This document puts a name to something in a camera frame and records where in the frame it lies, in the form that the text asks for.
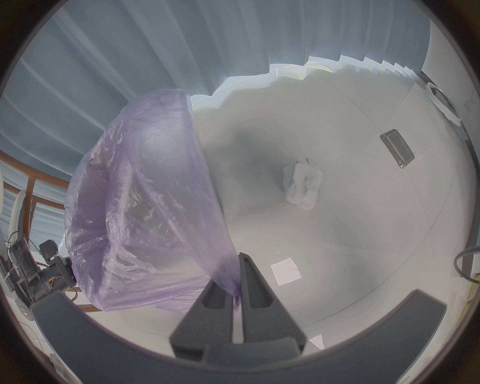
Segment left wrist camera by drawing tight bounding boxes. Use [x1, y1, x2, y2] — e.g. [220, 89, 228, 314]
[39, 240, 59, 260]

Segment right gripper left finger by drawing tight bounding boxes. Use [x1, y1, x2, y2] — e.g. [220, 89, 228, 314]
[169, 279, 236, 364]

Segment wooden chair white cushions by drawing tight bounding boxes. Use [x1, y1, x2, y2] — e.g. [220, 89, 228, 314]
[0, 150, 104, 313]

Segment purple plastic bag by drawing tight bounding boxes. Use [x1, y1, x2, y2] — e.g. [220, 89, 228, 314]
[64, 89, 242, 317]

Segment pale blue curtain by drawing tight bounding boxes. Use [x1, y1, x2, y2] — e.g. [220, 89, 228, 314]
[0, 0, 430, 241]

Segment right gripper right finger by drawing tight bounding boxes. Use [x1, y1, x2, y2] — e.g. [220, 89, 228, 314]
[238, 252, 308, 356]

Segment grey cable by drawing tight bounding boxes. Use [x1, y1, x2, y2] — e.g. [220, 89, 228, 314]
[454, 245, 480, 279]

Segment white grey plastic basin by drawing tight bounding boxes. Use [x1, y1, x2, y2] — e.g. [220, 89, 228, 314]
[425, 82, 463, 126]

